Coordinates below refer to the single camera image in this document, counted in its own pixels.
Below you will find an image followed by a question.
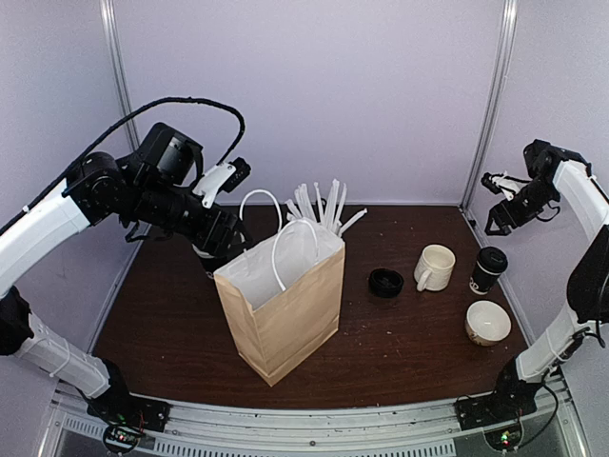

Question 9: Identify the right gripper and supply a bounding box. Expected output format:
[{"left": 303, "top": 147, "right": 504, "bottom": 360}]
[{"left": 486, "top": 177, "right": 560, "bottom": 235}]

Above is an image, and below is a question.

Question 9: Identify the black coffee cup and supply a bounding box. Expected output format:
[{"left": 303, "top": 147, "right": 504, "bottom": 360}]
[{"left": 469, "top": 258, "right": 501, "bottom": 295}]

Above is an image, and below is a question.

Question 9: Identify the brown paper bag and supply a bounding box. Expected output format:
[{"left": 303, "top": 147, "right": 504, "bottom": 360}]
[{"left": 214, "top": 216, "right": 345, "bottom": 386}]

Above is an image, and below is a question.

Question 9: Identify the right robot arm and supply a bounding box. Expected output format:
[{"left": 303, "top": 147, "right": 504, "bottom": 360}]
[{"left": 481, "top": 139, "right": 608, "bottom": 421}]

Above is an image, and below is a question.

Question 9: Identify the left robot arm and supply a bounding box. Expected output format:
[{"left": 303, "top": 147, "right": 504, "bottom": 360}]
[{"left": 1, "top": 123, "right": 251, "bottom": 423}]

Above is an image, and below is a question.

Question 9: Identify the stack of paper cups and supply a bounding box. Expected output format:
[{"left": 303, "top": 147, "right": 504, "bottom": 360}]
[{"left": 199, "top": 256, "right": 226, "bottom": 280}]

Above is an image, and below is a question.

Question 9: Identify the cream ceramic mug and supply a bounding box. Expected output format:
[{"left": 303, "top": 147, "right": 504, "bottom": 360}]
[{"left": 413, "top": 244, "right": 456, "bottom": 292}]

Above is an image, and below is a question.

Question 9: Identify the wrapped straws bundle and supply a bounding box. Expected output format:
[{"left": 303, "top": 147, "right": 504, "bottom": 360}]
[{"left": 285, "top": 179, "right": 368, "bottom": 237}]

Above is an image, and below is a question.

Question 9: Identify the white ceramic bowl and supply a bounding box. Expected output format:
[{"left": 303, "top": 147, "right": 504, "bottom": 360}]
[{"left": 464, "top": 300, "right": 512, "bottom": 347}]

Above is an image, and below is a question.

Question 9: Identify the stack of black lids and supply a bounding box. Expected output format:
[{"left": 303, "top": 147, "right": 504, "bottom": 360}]
[{"left": 368, "top": 268, "right": 404, "bottom": 299}]

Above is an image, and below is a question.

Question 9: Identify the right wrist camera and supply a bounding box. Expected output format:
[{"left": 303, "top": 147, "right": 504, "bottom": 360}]
[{"left": 481, "top": 172, "right": 516, "bottom": 198}]

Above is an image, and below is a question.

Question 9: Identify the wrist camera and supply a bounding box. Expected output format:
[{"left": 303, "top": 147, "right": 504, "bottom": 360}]
[
  {"left": 221, "top": 157, "right": 251, "bottom": 193},
  {"left": 481, "top": 172, "right": 516, "bottom": 198}
]

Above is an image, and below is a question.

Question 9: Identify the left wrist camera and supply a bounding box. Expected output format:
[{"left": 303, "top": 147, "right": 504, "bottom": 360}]
[{"left": 221, "top": 157, "right": 251, "bottom": 193}]

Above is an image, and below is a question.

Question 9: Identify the right corner metal post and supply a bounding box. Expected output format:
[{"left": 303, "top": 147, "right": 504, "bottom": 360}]
[{"left": 460, "top": 0, "right": 519, "bottom": 213}]

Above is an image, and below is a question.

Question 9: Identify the corner metal post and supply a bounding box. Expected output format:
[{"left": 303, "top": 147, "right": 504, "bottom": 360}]
[
  {"left": 460, "top": 0, "right": 519, "bottom": 213},
  {"left": 98, "top": 0, "right": 161, "bottom": 213}
]

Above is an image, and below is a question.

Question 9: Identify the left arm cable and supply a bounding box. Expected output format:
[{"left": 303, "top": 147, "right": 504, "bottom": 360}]
[{"left": 0, "top": 96, "right": 246, "bottom": 234}]

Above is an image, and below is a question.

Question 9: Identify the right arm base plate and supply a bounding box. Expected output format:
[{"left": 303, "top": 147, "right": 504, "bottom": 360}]
[{"left": 454, "top": 393, "right": 537, "bottom": 430}]

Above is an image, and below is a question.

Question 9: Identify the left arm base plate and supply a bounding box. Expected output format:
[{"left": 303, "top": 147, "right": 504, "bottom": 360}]
[{"left": 84, "top": 395, "right": 170, "bottom": 432}]

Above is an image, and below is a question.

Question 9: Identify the aluminium frame rail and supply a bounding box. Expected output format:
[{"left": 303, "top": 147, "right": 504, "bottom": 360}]
[{"left": 40, "top": 375, "right": 591, "bottom": 457}]

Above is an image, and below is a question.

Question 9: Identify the left corner metal post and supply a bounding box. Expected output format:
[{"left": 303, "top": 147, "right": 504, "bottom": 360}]
[{"left": 98, "top": 0, "right": 161, "bottom": 213}]

